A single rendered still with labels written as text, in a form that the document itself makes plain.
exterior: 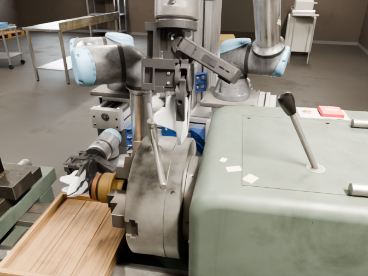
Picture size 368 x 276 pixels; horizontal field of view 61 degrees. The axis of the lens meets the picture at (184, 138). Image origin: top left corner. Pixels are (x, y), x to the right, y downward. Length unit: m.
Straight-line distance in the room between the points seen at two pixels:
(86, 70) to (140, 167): 0.36
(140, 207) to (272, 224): 0.29
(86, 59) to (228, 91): 0.58
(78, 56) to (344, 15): 9.10
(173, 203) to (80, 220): 0.49
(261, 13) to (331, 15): 8.65
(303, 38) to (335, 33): 1.97
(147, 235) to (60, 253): 0.36
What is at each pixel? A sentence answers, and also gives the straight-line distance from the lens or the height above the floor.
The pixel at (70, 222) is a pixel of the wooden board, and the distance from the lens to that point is 1.14.
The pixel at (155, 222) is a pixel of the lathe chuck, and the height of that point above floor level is 1.12.
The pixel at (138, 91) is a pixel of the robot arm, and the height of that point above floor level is 1.28.
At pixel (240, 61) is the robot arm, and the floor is 1.32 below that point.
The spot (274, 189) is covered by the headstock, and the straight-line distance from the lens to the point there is 0.61.
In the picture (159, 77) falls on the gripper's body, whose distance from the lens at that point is 0.54.
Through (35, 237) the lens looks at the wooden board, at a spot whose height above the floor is 0.88.
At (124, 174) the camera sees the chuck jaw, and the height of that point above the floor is 1.12.
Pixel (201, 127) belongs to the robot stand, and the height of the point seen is 1.03.
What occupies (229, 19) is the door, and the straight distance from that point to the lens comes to 9.71.
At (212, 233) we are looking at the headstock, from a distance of 0.63.
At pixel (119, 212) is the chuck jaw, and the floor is 1.11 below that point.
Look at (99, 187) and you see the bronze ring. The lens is 0.88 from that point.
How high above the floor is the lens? 1.60
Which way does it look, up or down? 27 degrees down
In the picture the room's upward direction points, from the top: straight up
